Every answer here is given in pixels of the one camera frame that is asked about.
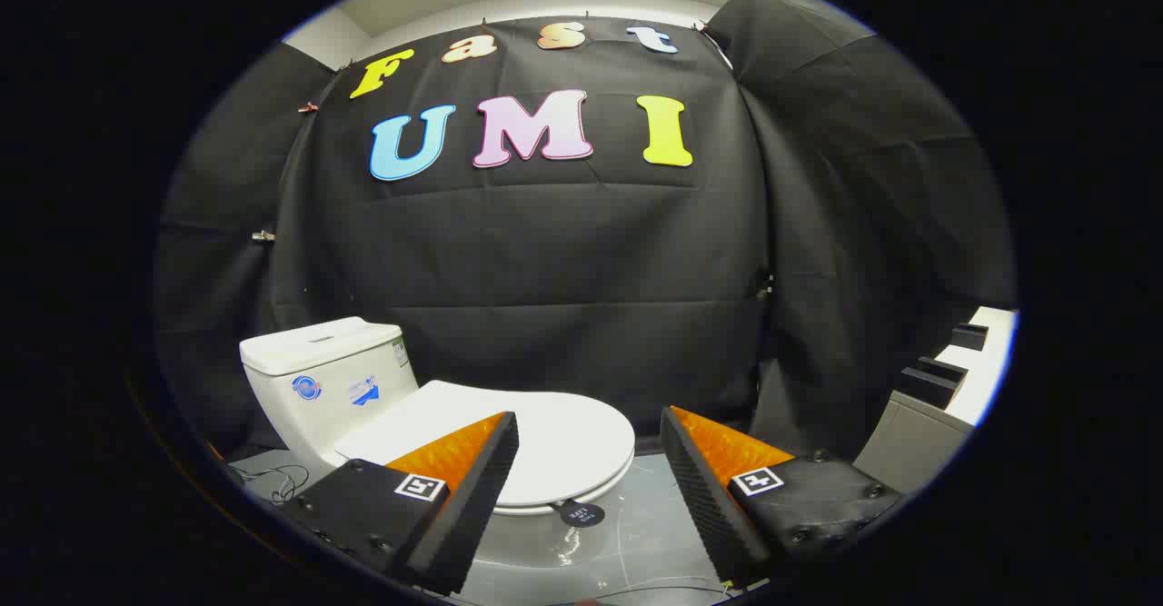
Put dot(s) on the black backdrop cloth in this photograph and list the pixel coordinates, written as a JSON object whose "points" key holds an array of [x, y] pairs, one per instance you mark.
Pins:
{"points": [[545, 252]]}

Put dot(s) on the small black block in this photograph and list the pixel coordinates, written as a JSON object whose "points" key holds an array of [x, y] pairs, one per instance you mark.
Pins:
{"points": [[969, 336]]}

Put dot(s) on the grey white side cabinet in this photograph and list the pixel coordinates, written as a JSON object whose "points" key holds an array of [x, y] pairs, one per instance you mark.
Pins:
{"points": [[913, 442]]}

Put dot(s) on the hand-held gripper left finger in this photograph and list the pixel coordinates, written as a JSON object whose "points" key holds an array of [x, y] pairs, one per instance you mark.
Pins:
{"points": [[468, 506]]}

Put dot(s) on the white ceramic toilet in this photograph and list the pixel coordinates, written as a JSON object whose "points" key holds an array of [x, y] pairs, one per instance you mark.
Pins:
{"points": [[313, 402]]}

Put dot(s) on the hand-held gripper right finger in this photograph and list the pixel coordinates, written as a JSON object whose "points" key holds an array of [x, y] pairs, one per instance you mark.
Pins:
{"points": [[704, 497]]}

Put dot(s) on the large black block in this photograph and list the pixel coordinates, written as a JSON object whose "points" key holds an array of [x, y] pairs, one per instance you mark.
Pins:
{"points": [[929, 385]]}

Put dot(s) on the white toilet lid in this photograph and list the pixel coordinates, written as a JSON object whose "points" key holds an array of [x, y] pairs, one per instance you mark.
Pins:
{"points": [[568, 433]]}

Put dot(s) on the black round lid knob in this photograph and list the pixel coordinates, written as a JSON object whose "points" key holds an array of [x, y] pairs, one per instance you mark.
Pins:
{"points": [[581, 514]]}

